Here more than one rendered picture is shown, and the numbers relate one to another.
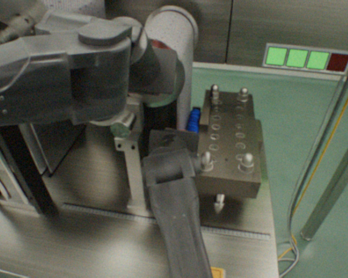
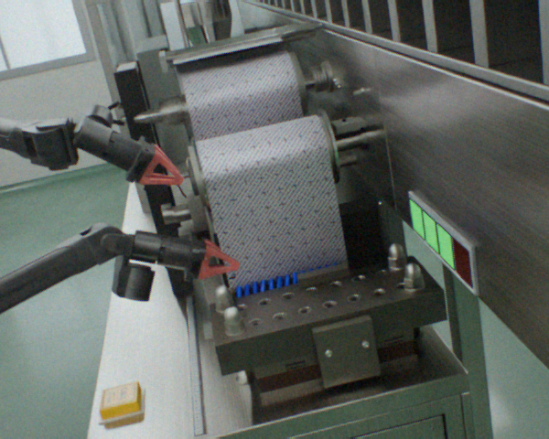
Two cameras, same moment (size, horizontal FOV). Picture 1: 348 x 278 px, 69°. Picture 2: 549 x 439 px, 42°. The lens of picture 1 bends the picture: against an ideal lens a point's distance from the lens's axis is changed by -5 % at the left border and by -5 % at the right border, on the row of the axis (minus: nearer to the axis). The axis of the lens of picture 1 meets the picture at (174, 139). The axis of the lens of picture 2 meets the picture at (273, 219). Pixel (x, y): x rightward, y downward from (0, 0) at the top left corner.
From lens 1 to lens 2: 1.28 m
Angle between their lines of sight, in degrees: 67
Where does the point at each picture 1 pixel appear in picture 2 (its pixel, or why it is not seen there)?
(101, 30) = (47, 123)
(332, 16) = (441, 162)
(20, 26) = (167, 107)
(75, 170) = not seen: hidden behind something
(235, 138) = (294, 309)
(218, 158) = (243, 310)
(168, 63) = (136, 157)
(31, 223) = (161, 294)
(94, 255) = (140, 337)
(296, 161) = not seen: outside the picture
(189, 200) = (65, 245)
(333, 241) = not seen: outside the picture
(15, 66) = (11, 129)
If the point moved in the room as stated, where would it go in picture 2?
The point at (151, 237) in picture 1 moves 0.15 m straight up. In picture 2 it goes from (172, 356) to (154, 290)
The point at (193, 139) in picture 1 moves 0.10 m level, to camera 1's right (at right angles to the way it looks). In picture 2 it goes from (191, 251) to (203, 271)
